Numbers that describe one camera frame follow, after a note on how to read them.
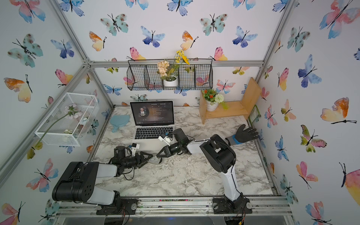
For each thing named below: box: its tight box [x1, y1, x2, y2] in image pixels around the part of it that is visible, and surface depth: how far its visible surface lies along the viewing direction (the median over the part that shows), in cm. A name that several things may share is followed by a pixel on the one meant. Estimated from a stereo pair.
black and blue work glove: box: [225, 123, 259, 146], surface depth 103 cm
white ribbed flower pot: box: [205, 99, 219, 112], surface depth 100 cm
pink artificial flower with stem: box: [26, 103, 83, 160], surface depth 74 cm
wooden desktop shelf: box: [199, 77, 263, 125], surface depth 107 cm
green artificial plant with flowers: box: [202, 88, 229, 111], surface depth 98 cm
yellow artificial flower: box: [175, 49, 190, 66], surface depth 84 cm
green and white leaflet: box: [248, 104, 261, 125], surface depth 112 cm
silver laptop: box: [129, 100, 175, 152], surface depth 103 cm
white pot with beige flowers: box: [157, 60, 179, 87], surface depth 90 cm
